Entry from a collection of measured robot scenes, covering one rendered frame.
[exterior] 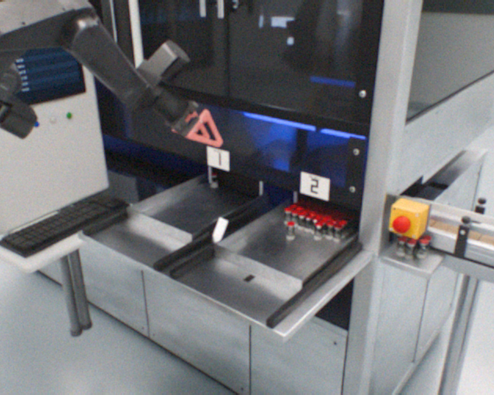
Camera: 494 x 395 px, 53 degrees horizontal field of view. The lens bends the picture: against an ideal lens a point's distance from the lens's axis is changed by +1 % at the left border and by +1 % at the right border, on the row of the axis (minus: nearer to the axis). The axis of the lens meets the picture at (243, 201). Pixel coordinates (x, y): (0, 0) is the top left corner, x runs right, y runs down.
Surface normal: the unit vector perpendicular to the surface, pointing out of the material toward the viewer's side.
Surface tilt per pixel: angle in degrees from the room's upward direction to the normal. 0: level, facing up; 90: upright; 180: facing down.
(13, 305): 0
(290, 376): 90
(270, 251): 0
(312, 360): 90
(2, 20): 44
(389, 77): 90
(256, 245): 0
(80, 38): 132
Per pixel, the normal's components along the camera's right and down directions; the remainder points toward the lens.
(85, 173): 0.82, 0.25
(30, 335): 0.00, -0.90
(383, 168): -0.62, 0.34
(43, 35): 0.68, 0.73
